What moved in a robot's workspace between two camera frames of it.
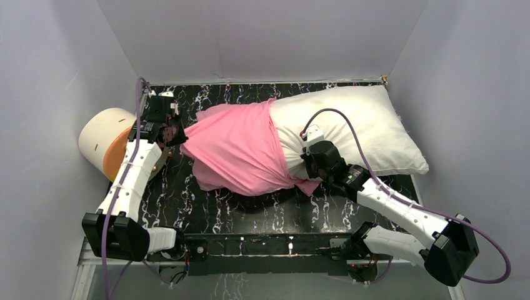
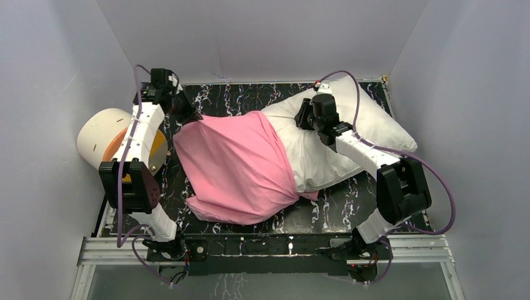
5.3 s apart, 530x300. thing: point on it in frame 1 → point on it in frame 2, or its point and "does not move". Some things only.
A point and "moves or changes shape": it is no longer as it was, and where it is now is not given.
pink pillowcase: [234, 152] moves or changes shape
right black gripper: [307, 157] → [301, 120]
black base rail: [267, 254] does not move
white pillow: [390, 148] moves or changes shape
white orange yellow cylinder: [104, 136] does not move
